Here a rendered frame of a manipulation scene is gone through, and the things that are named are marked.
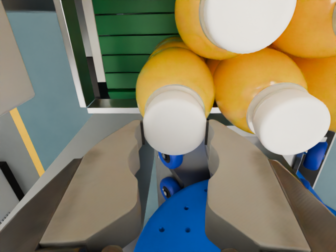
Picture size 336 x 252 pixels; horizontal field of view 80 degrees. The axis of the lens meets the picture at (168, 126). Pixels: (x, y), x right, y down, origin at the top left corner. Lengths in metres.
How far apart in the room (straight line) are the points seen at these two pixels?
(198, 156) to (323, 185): 1.75
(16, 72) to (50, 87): 1.25
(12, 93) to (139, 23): 0.17
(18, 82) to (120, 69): 0.14
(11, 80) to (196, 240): 0.25
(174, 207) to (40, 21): 1.27
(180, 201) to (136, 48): 0.22
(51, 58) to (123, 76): 1.12
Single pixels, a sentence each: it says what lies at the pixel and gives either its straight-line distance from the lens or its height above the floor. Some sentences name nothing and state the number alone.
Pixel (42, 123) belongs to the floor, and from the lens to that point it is 1.65.
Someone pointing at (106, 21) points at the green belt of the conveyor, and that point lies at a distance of 0.31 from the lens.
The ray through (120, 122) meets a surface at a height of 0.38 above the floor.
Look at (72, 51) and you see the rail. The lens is 0.25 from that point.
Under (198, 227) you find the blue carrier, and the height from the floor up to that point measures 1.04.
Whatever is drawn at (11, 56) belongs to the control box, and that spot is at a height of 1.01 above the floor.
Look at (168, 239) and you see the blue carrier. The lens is 0.27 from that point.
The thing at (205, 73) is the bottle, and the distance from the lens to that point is 0.16.
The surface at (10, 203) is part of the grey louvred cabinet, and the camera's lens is 2.09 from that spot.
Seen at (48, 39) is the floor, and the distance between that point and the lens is 1.40.
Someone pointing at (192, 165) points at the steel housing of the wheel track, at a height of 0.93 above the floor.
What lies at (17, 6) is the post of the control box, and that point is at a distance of 0.31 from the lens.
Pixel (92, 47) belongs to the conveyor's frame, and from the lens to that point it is 0.32.
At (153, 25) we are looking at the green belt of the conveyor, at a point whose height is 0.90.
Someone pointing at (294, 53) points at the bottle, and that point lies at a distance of 0.19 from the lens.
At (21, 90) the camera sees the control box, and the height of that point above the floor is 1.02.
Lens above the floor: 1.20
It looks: 61 degrees down
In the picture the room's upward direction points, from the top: 175 degrees counter-clockwise
